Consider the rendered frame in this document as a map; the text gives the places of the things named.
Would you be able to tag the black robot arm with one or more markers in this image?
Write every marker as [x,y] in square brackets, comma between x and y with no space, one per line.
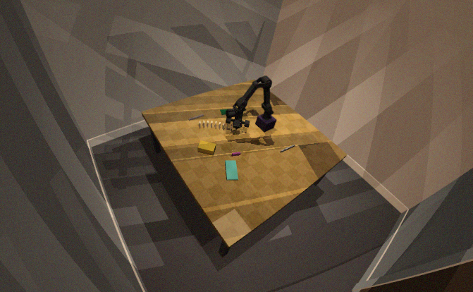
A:
[266,83]

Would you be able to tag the teal flat rectangular block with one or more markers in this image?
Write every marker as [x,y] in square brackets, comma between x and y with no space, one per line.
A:
[231,170]

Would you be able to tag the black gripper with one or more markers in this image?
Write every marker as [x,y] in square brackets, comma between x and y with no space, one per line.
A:
[246,122]

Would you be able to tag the yellow rectangular block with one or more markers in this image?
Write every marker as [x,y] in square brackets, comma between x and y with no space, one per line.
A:
[206,147]

